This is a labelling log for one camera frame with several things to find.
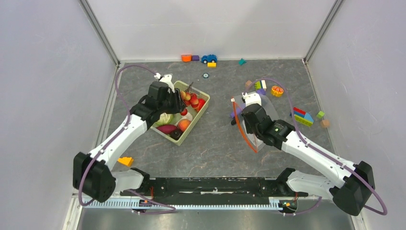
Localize light green plastic basket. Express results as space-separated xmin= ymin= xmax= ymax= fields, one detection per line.
xmin=151 ymin=80 xmax=210 ymax=146

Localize clear orange zip top bag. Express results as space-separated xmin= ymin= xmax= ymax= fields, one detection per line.
xmin=232 ymin=96 xmax=280 ymax=153

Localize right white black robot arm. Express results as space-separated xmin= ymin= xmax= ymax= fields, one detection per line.
xmin=241 ymin=103 xmax=375 ymax=216

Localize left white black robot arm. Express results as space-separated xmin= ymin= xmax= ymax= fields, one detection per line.
xmin=73 ymin=81 xmax=186 ymax=203

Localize orange toy peach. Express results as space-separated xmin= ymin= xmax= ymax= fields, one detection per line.
xmin=177 ymin=119 xmax=191 ymax=132

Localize dark purple toy mangosteen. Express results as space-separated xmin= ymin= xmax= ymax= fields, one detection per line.
xmin=169 ymin=128 xmax=183 ymax=140

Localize purple flashlight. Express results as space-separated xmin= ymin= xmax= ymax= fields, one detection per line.
xmin=230 ymin=90 xmax=269 ymax=118

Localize green toy cabbage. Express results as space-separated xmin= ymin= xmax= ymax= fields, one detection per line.
xmin=155 ymin=113 xmax=174 ymax=126

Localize purple toy sweet potato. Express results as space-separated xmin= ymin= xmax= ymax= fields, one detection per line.
xmin=156 ymin=124 xmax=178 ymax=135

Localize yellow toy brick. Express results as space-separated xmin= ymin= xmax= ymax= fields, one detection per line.
xmin=207 ymin=62 xmax=216 ymax=68

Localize brown wooden cube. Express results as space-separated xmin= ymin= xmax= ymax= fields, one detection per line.
xmin=245 ymin=80 xmax=253 ymax=90

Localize blue toy car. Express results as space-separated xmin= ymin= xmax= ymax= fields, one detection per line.
xmin=201 ymin=54 xmax=217 ymax=64

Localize purple small block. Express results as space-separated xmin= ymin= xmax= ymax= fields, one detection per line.
xmin=192 ymin=55 xmax=200 ymax=61

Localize orange half round block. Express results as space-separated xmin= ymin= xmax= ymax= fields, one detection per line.
xmin=181 ymin=54 xmax=192 ymax=62

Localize green white toy bricks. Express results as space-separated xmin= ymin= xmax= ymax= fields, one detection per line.
xmin=254 ymin=80 xmax=267 ymax=91

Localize teal triangular block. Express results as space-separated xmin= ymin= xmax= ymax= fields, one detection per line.
xmin=239 ymin=58 xmax=246 ymax=66

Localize orange yellow round toy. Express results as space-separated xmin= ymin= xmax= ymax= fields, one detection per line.
xmin=271 ymin=85 xmax=284 ymax=97

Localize yellow orange wedge block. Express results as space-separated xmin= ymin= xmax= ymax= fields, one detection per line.
xmin=117 ymin=157 xmax=134 ymax=167

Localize multicolour brick stack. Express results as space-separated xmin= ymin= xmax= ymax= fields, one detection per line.
xmin=290 ymin=107 xmax=314 ymax=127

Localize small green cube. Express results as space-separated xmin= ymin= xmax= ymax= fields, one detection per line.
xmin=316 ymin=111 xmax=325 ymax=119

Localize tan wooden cube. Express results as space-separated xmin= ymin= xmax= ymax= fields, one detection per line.
xmin=320 ymin=119 xmax=330 ymax=128

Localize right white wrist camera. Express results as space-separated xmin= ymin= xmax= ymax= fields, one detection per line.
xmin=242 ymin=92 xmax=262 ymax=107

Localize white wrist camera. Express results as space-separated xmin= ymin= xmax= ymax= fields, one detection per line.
xmin=242 ymin=92 xmax=262 ymax=107
xmin=154 ymin=73 xmax=175 ymax=92

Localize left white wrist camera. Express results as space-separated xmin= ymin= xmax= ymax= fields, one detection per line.
xmin=154 ymin=73 xmax=175 ymax=92

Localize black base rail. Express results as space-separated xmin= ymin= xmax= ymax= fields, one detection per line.
xmin=135 ymin=172 xmax=308 ymax=205

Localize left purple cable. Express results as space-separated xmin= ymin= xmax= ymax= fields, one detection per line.
xmin=78 ymin=64 xmax=177 ymax=216

